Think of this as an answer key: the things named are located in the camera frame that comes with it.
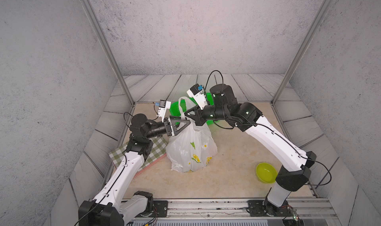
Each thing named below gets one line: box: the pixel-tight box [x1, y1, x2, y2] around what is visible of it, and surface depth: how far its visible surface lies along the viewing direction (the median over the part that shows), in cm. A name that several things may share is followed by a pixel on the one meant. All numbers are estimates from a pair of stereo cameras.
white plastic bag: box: [165, 96, 218, 173], surface depth 75 cm
